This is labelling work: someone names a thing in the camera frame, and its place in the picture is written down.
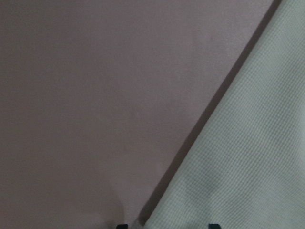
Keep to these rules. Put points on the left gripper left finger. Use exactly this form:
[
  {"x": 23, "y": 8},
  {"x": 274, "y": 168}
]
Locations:
[{"x": 122, "y": 226}]

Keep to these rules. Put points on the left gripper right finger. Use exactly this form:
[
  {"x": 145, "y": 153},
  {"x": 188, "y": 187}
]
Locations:
[{"x": 213, "y": 226}]

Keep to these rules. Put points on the olive green long-sleeve shirt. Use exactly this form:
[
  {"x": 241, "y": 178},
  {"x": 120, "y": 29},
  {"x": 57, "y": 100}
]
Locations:
[{"x": 246, "y": 169}]

